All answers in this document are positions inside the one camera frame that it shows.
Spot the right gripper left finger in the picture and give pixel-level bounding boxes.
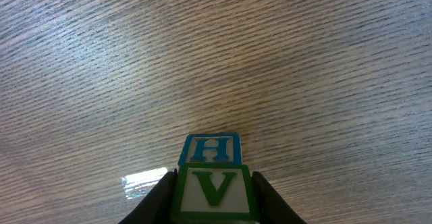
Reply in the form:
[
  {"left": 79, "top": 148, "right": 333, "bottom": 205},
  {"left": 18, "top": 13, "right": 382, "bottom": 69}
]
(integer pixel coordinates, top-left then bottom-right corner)
[{"left": 119, "top": 171, "right": 178, "bottom": 224}]

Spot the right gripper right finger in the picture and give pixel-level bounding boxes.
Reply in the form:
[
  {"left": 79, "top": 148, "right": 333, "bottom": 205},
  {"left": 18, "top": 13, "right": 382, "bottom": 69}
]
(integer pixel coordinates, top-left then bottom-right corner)
[{"left": 251, "top": 171, "right": 306, "bottom": 224}]

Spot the pretzel block red side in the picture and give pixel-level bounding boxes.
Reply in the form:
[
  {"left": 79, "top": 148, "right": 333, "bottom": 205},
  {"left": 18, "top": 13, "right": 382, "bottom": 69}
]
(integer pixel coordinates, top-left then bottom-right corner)
[{"left": 178, "top": 133, "right": 243, "bottom": 166}]

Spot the yellow-sided ladybug block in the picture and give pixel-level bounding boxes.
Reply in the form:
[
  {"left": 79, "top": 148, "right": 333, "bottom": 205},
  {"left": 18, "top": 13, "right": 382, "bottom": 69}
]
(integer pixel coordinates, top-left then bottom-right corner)
[{"left": 170, "top": 163, "right": 260, "bottom": 223}]

